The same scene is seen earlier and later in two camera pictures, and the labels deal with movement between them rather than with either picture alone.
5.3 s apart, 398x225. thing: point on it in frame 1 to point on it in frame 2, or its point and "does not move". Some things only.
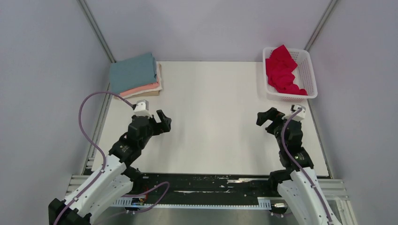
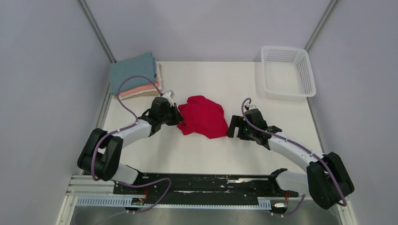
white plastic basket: (303, 74) does not move
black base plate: (188, 186) does not move
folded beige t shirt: (156, 92) does not move
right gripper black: (269, 115) to (236, 122)
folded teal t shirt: (131, 72) does not move
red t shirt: (279, 67) to (202, 116)
